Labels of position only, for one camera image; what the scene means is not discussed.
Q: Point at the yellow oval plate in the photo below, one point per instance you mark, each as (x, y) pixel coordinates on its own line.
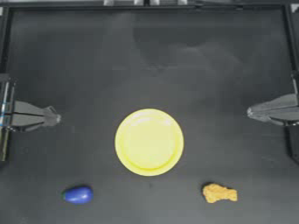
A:
(148, 142)

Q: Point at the black metal frame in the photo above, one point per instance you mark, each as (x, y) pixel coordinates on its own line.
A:
(155, 6)

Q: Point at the fried chicken toy piece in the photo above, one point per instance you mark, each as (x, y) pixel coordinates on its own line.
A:
(217, 193)

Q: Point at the purple toy eggplant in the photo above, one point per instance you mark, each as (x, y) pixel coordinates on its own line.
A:
(79, 194)

